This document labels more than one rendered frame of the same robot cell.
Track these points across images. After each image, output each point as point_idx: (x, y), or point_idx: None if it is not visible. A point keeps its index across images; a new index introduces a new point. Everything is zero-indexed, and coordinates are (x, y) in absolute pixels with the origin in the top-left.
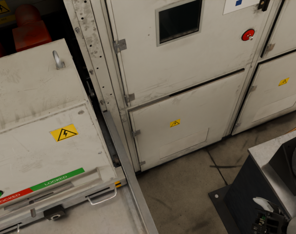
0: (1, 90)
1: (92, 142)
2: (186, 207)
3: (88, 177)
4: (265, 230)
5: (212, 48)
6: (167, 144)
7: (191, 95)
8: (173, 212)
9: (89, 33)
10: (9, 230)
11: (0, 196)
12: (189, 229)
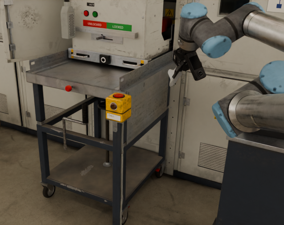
0: None
1: (142, 3)
2: (187, 212)
3: (131, 39)
4: (177, 48)
5: (257, 41)
6: (208, 146)
7: (237, 86)
8: (173, 207)
9: None
10: (82, 58)
11: (95, 15)
12: (173, 222)
